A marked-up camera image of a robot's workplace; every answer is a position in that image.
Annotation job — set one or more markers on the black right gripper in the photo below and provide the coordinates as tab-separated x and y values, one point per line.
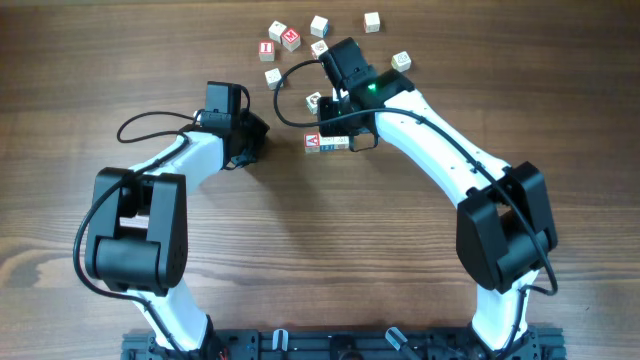
332	129

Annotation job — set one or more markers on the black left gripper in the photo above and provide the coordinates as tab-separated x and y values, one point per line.
250	123

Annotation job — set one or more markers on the letter K white block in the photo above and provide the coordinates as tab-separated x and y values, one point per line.
341	142

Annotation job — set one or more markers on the soccer ball picture block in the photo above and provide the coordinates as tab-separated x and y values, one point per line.
312	102

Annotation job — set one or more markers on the red letter A block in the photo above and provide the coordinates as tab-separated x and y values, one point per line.
312	142

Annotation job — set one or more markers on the white red sided block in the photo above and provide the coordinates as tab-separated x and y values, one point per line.
273	78

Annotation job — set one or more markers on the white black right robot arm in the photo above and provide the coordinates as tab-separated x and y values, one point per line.
505	229

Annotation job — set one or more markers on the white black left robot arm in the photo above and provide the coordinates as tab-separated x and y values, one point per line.
132	244

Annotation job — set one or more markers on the yarn ball white block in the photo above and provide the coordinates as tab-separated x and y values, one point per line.
401	61

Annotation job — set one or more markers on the shell picture white block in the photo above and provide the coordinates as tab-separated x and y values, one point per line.
318	48

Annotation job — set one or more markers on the red letter I block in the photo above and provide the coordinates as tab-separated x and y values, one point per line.
266	51

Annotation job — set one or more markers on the blue sided white block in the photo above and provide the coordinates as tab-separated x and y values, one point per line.
319	26

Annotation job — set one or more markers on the far white number block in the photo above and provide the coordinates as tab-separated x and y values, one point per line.
372	22

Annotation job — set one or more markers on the red letter M block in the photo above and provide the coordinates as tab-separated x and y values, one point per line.
291	39

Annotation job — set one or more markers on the plain white corner block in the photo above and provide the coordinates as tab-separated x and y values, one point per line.
276	30

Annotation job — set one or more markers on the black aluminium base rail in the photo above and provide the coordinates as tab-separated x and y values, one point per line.
438	343

